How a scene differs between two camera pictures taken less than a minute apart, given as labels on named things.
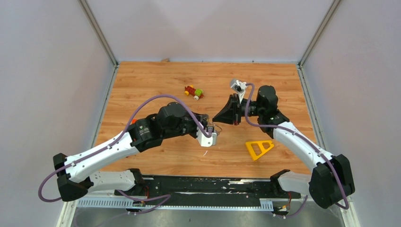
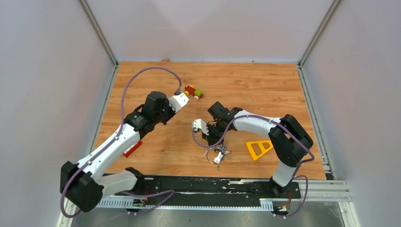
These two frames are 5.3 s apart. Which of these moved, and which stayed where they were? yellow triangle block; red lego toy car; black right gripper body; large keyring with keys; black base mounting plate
Moved: large keyring with keys; black right gripper body
Stayed: yellow triangle block; red lego toy car; black base mounting plate
